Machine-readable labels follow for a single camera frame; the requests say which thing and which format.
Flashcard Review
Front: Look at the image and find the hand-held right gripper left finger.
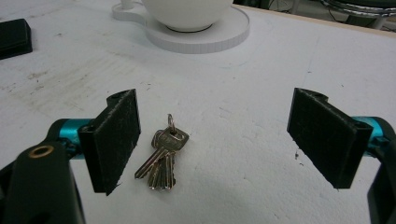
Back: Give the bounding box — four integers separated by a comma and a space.
59, 88, 142, 197

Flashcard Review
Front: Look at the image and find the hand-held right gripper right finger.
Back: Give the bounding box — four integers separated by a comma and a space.
286, 87, 387, 190

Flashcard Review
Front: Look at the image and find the silver key bunch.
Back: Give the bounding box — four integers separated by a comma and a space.
134, 113, 191, 191

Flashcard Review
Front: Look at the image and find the chrome metal stand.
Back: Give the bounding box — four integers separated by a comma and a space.
319, 0, 396, 19

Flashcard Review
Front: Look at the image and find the black box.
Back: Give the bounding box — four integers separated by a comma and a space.
0, 18, 34, 61

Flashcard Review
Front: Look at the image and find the white round base tray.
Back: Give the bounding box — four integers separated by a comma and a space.
111, 0, 251, 55

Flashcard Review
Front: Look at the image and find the white round bowl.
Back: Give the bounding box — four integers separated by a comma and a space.
141, 0, 234, 33

